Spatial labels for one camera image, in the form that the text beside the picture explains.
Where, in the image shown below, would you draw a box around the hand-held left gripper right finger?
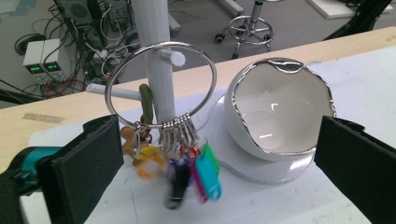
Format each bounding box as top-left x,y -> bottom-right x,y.
313,115 -> 396,224

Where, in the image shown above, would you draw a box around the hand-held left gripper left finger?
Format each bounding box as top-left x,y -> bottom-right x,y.
35,114 -> 125,224

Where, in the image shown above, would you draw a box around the green lanyard keychain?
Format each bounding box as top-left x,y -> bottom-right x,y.
119,82 -> 157,168

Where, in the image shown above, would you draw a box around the metal key ring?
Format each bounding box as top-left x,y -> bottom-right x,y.
104,40 -> 224,211

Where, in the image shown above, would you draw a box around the brown tape strip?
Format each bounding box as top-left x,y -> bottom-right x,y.
21,112 -> 66,125

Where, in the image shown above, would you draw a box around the white table mat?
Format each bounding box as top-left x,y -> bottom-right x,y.
18,46 -> 396,224

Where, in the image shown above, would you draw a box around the white bowl with silver rim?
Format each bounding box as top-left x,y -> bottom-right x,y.
222,57 -> 337,163

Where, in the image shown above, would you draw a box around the grey bench power supply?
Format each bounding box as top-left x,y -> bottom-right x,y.
41,37 -> 72,84
21,38 -> 47,84

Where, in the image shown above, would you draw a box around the large black computer tower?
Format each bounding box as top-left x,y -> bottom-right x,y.
53,0 -> 107,49

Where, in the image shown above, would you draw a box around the small black computer tower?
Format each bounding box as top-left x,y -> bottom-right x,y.
104,0 -> 138,35

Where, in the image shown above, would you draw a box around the white platform board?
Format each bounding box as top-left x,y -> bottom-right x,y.
305,0 -> 396,21

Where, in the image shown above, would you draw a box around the black round stool chrome base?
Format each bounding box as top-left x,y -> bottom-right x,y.
213,0 -> 276,61

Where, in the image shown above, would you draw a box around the white table leg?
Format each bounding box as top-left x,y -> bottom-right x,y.
214,0 -> 246,17

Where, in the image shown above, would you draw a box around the red cables on floor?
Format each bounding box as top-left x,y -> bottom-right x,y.
42,78 -> 89,98

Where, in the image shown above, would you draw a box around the black cable coil on floor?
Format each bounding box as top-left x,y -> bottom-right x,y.
13,32 -> 49,58

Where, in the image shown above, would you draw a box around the black metal frame stand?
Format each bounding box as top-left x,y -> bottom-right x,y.
322,0 -> 394,42

